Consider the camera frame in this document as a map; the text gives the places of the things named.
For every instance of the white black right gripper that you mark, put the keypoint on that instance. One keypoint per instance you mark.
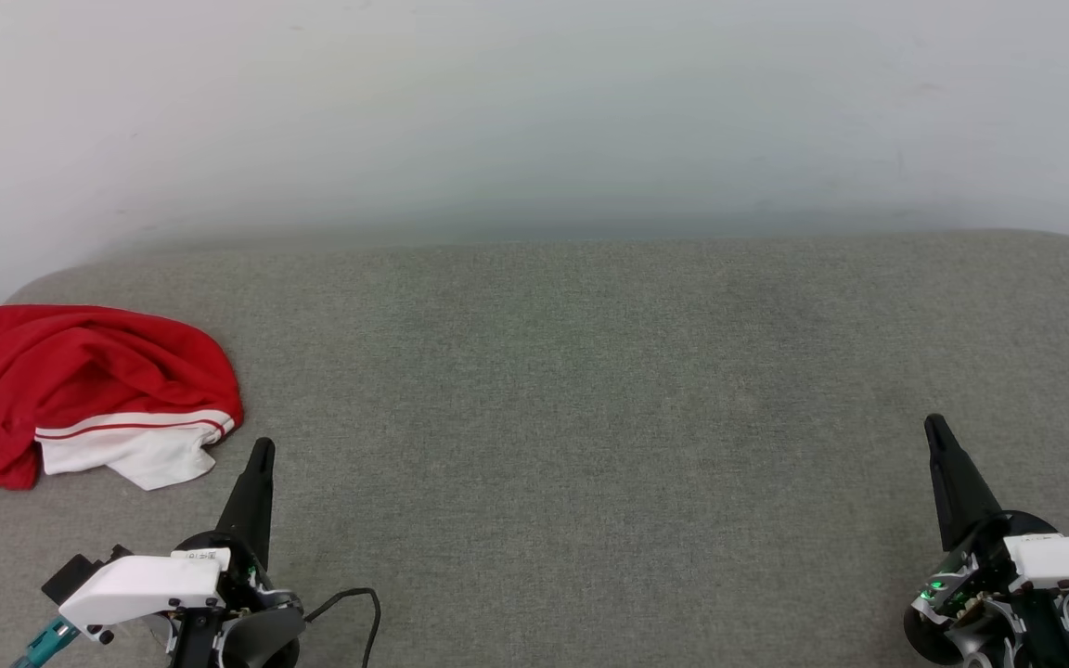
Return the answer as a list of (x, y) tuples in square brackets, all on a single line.
[(1054, 561)]

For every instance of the red and white t-shirt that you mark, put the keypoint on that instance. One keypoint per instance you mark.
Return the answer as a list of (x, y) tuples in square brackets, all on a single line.
[(80, 362)]

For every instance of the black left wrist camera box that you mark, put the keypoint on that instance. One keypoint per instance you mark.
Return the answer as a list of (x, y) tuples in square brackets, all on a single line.
[(80, 573)]

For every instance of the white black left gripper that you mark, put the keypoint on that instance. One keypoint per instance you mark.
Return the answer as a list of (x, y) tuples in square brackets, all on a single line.
[(140, 584)]

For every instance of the grey fabric sofa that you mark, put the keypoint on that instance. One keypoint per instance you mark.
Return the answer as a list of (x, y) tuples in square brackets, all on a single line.
[(590, 417)]

